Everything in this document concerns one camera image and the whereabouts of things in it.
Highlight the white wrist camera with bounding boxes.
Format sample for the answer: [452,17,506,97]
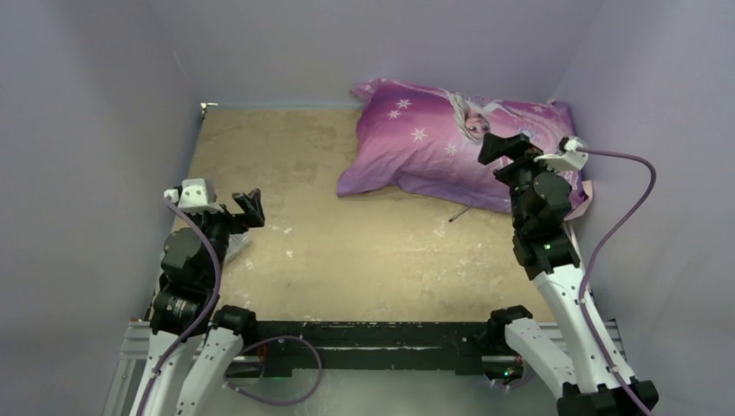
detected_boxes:
[163,179,224,214]
[534,136,589,172]

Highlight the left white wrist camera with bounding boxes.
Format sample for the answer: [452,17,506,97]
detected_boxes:
[163,179,224,214]

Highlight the black base bar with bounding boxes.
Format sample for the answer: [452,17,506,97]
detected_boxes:
[226,321,523,379]

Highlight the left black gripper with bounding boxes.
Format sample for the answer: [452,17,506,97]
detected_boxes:
[170,187,263,283]

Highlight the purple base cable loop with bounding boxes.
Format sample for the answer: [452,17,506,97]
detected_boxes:
[222,335,324,407]

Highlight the pink pillow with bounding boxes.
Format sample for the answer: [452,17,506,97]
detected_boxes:
[565,180,594,221]

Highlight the purple printed pillowcase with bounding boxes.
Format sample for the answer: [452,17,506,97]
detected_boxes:
[336,78,576,213]

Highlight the clear plastic bag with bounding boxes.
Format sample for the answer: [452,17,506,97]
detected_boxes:
[224,232,251,264]

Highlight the yellow black screwdriver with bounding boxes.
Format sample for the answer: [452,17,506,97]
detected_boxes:
[448,205,472,223]

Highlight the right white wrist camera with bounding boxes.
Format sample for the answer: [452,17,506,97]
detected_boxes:
[534,136,589,172]

